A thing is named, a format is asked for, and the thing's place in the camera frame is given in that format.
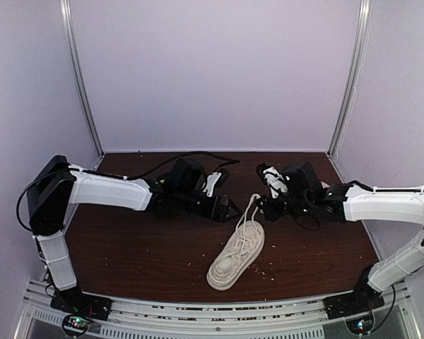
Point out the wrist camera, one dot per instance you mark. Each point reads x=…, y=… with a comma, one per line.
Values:
x=213, y=181
x=271, y=177

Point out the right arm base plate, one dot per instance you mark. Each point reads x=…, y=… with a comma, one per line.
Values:
x=349, y=304

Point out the right aluminium frame post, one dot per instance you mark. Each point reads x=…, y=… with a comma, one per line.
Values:
x=356, y=65

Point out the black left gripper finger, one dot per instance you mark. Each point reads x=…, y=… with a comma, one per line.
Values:
x=229, y=206
x=225, y=217

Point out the aluminium frame post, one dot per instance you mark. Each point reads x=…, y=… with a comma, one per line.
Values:
x=67, y=19
x=356, y=65

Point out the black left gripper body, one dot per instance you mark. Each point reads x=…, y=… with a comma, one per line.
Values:
x=186, y=203

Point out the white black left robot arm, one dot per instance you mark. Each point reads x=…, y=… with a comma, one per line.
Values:
x=60, y=184

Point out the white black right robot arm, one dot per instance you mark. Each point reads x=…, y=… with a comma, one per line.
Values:
x=371, y=205

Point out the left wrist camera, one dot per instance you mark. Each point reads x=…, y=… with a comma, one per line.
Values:
x=213, y=181

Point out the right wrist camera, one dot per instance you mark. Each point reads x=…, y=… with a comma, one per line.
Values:
x=271, y=177

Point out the left aluminium frame post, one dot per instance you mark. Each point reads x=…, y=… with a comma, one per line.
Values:
x=67, y=19

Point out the aluminium front rail base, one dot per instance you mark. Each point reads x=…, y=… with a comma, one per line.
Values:
x=290, y=318

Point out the white lace sneaker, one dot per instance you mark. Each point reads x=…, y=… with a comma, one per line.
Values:
x=240, y=251

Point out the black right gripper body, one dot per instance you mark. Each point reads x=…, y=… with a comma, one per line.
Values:
x=298, y=205

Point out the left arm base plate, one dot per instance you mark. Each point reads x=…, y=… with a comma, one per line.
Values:
x=74, y=301

